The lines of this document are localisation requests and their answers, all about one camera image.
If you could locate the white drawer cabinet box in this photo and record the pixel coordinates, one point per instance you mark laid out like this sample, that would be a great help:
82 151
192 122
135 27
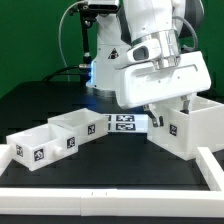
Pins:
182 133

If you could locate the white drawer with knob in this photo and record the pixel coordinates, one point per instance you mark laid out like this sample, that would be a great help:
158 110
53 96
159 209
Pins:
40 146

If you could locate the white front rail barrier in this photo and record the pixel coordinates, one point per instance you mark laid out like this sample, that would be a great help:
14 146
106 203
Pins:
112 202

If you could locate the white rail barrier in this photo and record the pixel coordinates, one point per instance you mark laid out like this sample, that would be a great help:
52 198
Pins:
210 169
5 157
112 202

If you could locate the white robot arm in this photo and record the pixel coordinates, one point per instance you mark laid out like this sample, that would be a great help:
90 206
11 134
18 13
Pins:
139 59

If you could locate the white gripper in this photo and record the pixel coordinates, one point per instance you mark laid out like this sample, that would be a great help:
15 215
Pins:
143 84

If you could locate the white left rail barrier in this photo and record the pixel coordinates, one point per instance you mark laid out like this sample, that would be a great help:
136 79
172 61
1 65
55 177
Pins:
5 157

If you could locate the white right rail barrier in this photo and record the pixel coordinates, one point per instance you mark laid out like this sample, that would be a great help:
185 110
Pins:
210 169

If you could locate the white fiducial marker sheet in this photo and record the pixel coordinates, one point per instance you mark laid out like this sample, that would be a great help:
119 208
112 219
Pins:
127 123

